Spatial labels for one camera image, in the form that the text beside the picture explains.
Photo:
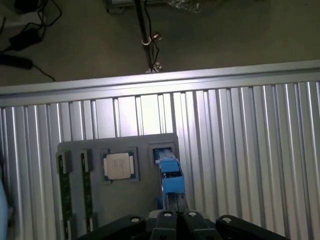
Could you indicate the metal stand pole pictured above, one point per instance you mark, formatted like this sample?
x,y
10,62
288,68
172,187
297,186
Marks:
x,y
145,30

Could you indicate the crumpled clear plastic bag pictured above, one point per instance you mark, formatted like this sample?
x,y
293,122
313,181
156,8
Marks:
x,y
183,5

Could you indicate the black power adapter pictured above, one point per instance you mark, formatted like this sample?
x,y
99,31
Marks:
x,y
25,37

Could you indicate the black power strip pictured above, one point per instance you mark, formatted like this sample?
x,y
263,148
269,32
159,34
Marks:
x,y
15,61

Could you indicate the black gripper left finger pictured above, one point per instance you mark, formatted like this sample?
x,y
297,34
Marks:
x,y
165,225

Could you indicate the green RAM stick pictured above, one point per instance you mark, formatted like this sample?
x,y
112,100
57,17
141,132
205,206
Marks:
x,y
65,190
87,190

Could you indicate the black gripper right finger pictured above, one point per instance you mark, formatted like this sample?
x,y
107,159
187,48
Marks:
x,y
195,225

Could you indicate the CPU chip with silver lid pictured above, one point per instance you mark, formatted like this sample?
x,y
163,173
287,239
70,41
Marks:
x,y
119,166

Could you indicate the grey parts rack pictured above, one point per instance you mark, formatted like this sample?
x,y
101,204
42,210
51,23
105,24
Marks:
x,y
120,200

